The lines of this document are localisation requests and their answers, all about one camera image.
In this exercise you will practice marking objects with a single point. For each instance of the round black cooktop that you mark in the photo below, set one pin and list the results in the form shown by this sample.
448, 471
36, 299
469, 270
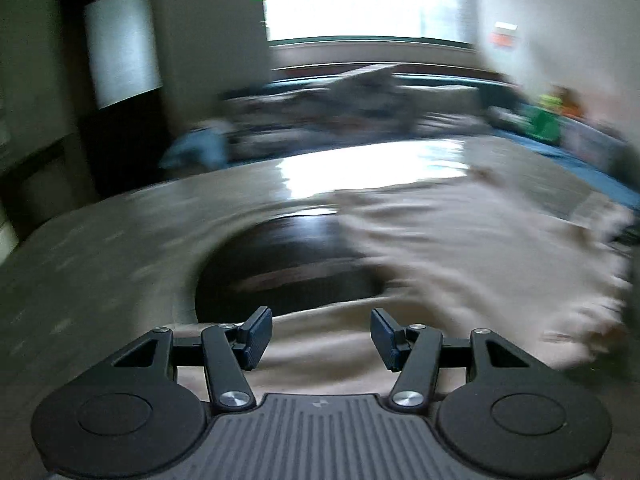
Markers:
280, 270

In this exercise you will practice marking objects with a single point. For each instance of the beige garment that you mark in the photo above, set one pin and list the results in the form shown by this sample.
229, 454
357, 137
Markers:
475, 260

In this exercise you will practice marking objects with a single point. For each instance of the dark wooden glass door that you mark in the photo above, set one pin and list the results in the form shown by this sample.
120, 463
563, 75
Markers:
125, 135

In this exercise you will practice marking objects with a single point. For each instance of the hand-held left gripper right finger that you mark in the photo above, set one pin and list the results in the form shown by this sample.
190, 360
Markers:
387, 337

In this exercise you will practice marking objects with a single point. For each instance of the teal sofa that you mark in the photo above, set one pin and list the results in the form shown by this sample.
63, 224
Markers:
450, 80

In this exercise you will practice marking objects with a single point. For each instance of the blue towel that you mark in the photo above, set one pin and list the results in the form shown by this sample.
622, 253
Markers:
195, 147

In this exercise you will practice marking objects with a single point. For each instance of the large window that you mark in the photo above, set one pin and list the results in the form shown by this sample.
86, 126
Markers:
360, 0

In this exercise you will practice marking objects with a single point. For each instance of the orange white wall fixture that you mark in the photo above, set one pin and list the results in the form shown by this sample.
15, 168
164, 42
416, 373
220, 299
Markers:
504, 35

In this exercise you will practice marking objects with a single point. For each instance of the green orange soft item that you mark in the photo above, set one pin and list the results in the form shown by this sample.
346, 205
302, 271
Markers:
545, 120

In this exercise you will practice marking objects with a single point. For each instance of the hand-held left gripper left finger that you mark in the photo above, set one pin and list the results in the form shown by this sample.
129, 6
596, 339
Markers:
255, 337

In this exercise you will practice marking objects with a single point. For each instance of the beige cushion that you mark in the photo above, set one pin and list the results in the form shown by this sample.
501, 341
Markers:
450, 110

